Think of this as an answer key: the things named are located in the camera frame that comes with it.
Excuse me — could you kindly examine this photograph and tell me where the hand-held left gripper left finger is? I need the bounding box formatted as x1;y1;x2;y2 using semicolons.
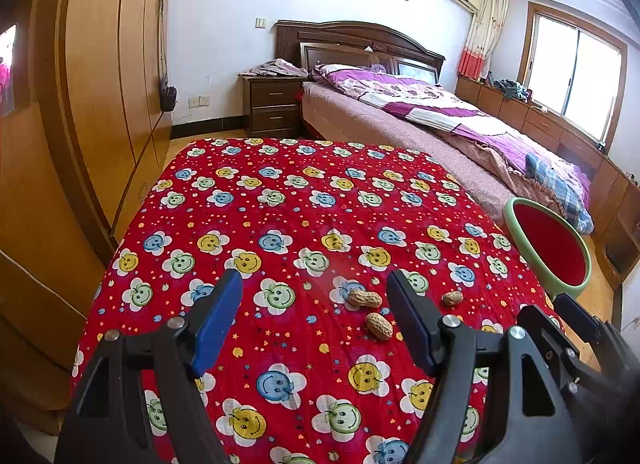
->
55;269;244;464

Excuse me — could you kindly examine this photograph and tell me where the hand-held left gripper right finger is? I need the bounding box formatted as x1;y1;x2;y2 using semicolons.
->
386;269;581;464

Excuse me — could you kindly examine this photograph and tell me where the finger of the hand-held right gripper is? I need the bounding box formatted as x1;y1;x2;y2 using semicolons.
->
517;305;568;355
552;294;598;339

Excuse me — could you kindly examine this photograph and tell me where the wooden window cabinet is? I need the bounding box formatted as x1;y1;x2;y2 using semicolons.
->
455;76;640;289

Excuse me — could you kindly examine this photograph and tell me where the dark wooden headboard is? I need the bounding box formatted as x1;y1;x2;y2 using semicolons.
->
275;20;446;89

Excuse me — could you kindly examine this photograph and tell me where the red bin with green rim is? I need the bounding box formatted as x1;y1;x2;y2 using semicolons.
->
502;197;592;305

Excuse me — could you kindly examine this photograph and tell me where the blue plaid cloth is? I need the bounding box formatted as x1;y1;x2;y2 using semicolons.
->
525;153;594;235

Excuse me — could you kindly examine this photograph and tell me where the purple floral quilt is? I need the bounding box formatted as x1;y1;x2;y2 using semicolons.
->
312;62;591;195

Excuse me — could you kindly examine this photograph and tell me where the pink ruffled blanket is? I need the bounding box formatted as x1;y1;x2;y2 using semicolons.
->
480;144;566;217

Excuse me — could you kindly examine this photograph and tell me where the black hanging bag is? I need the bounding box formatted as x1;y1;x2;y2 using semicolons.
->
159;0;178;112

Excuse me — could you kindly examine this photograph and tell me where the red smiley flower blanket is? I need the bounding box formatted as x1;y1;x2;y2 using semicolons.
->
70;138;566;464

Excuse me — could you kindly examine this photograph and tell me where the dark wooden nightstand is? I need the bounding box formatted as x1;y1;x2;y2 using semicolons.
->
239;74;306;135

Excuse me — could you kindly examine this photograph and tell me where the pile of clothes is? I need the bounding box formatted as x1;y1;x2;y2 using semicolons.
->
492;78;529;100

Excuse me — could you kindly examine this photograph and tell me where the window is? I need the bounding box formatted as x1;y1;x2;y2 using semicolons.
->
517;2;628;145

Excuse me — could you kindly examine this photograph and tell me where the white and red curtain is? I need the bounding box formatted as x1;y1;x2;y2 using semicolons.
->
457;0;510;80

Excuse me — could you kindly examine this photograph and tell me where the bed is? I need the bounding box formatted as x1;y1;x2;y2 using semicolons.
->
300;64;596;235

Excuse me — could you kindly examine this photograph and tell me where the wooden wardrobe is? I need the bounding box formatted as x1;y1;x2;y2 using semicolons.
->
0;0;176;435

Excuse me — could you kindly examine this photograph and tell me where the pink floral cloth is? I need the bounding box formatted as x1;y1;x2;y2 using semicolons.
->
237;58;308;78

